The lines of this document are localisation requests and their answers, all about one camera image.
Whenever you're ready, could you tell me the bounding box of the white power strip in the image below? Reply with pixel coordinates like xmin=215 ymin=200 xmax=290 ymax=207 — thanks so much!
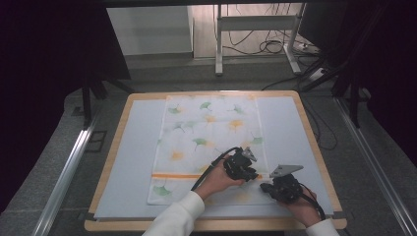
xmin=307 ymin=66 xmax=329 ymax=83

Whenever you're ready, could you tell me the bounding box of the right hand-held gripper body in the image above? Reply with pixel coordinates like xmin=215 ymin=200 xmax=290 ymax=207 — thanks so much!
xmin=268 ymin=164 xmax=305 ymax=205

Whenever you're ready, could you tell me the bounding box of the dark curtain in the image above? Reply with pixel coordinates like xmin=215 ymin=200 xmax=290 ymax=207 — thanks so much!
xmin=299 ymin=0 xmax=417 ymax=166
xmin=0 ymin=0 xmax=132 ymax=214

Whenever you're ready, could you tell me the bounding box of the white metal desk frame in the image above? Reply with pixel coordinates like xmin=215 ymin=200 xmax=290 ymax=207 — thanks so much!
xmin=213 ymin=3 xmax=308 ymax=77

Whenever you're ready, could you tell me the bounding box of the wooden table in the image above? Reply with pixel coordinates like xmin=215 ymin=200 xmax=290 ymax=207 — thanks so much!
xmin=84 ymin=90 xmax=348 ymax=233

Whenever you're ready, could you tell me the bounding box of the black metal stand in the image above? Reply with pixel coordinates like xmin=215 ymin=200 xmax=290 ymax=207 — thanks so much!
xmin=81 ymin=73 xmax=136 ymax=130
xmin=299 ymin=3 xmax=389 ymax=129

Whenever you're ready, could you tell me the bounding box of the thin black floor cable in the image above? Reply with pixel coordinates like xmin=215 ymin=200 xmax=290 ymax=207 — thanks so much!
xmin=300 ymin=94 xmax=339 ymax=151

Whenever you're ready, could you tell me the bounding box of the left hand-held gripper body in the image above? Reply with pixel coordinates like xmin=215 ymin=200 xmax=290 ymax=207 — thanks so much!
xmin=223 ymin=146 xmax=259 ymax=181

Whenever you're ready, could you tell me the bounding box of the white ginkgo leaf print cloth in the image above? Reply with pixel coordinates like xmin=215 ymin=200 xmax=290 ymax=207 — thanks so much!
xmin=147 ymin=94 xmax=277 ymax=207

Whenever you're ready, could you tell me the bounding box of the white cabinet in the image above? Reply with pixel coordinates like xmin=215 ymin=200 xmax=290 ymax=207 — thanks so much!
xmin=105 ymin=5 xmax=195 ymax=57

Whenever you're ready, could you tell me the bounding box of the black floor socket cover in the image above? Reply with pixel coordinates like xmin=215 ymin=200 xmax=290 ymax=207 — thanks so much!
xmin=85 ymin=130 xmax=108 ymax=153

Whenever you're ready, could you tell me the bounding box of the black floor cables bundle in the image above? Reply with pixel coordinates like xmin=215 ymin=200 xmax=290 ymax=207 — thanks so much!
xmin=222 ymin=3 xmax=298 ymax=56

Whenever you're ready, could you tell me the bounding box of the aluminium floor rail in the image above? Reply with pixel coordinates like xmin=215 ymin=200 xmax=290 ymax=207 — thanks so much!
xmin=31 ymin=127 xmax=96 ymax=236
xmin=333 ymin=96 xmax=417 ymax=236

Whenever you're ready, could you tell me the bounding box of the right hand-held gripper black cable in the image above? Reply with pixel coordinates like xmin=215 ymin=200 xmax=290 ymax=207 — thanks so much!
xmin=298 ymin=183 xmax=327 ymax=221

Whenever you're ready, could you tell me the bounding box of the person's right hand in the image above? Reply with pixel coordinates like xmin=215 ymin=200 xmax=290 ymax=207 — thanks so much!
xmin=278 ymin=187 xmax=325 ymax=229

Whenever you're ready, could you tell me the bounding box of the person's left hand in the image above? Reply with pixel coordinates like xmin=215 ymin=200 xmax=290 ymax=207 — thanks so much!
xmin=193 ymin=155 xmax=246 ymax=202

